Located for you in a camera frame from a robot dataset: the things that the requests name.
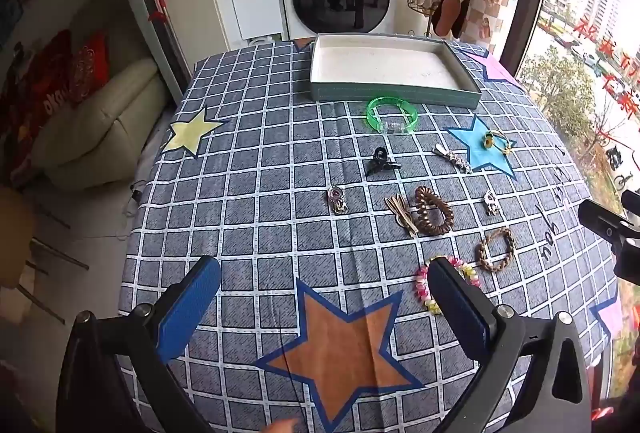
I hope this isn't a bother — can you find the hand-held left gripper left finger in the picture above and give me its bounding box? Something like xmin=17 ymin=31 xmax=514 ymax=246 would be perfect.
xmin=55 ymin=254 xmax=223 ymax=433

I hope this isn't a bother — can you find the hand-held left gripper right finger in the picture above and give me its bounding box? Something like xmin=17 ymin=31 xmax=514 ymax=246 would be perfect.
xmin=427 ymin=255 xmax=593 ymax=433

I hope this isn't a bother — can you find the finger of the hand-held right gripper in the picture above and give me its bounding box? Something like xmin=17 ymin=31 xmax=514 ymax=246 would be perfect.
xmin=577 ymin=199 xmax=632 ymax=245

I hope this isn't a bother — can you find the pink yellow beaded bracelet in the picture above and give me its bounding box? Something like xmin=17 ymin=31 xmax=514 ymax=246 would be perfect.
xmin=412 ymin=255 xmax=482 ymax=315

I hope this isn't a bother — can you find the brown braided hair tie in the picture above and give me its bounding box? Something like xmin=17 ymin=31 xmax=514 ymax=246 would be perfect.
xmin=475 ymin=227 xmax=516 ymax=273

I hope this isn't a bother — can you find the beige bow hair clip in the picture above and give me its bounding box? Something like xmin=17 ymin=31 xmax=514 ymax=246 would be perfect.
xmin=384 ymin=194 xmax=420 ymax=237

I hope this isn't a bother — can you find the yellow sunflower hair tie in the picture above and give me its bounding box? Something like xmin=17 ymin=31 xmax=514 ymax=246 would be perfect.
xmin=481 ymin=130 xmax=517 ymax=157

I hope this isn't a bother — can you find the silver rhinestone hair clip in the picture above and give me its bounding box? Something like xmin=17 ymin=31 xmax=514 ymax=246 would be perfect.
xmin=432 ymin=146 xmax=473 ymax=175

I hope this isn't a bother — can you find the grey shallow tray box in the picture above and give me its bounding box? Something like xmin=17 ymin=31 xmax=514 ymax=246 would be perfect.
xmin=309 ymin=33 xmax=482 ymax=108

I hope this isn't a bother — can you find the person's left hand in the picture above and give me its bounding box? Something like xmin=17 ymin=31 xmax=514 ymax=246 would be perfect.
xmin=259 ymin=418 xmax=302 ymax=433

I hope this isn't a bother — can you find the grey checked star tablecloth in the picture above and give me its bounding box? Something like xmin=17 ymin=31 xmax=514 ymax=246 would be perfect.
xmin=117 ymin=36 xmax=626 ymax=433

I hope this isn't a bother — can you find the black claw hair clip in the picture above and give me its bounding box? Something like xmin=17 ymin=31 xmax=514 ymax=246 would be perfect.
xmin=364 ymin=147 xmax=402 ymax=177

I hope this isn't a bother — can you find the cream sofa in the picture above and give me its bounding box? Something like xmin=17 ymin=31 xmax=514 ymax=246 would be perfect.
xmin=32 ymin=58 xmax=173 ymax=192

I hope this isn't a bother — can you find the green translucent bangle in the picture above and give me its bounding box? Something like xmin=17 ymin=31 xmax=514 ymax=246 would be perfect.
xmin=366 ymin=96 xmax=420 ymax=135

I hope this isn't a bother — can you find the brown slipper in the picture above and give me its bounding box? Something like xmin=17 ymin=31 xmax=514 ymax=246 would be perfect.
xmin=454 ymin=0 xmax=474 ymax=39
xmin=431 ymin=0 xmax=463 ymax=36

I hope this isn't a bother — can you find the red cushion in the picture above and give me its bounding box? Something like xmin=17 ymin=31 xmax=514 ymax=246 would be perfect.
xmin=0 ymin=29 xmax=108 ymax=186

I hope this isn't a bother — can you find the brown spiral hair tie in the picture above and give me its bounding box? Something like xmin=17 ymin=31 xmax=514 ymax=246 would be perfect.
xmin=414 ymin=186 xmax=455 ymax=237

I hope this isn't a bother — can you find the gold wire rack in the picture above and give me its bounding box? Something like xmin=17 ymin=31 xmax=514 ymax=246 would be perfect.
xmin=405 ymin=0 xmax=449 ymax=37

